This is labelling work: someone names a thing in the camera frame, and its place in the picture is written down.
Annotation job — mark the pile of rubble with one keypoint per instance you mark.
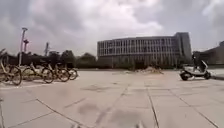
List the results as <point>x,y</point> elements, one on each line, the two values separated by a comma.
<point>148,70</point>

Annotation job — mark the grey concrete slab plaza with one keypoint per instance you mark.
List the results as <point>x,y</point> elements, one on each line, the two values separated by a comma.
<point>126,100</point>

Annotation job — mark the tall lamp pole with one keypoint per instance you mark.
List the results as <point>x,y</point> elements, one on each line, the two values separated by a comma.
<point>21,46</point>

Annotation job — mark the white scooter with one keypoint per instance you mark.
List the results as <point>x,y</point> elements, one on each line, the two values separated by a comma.
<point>195,72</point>

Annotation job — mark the low dark building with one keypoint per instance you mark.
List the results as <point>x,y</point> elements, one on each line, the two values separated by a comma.
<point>210,56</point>

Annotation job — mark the row of trees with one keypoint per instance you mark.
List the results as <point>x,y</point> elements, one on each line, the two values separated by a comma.
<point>70,59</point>

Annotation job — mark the long curved grey building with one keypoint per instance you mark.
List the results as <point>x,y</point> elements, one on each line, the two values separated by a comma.
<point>143,48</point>

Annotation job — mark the robot's own part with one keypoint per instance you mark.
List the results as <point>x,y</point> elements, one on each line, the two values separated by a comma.
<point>140,125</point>

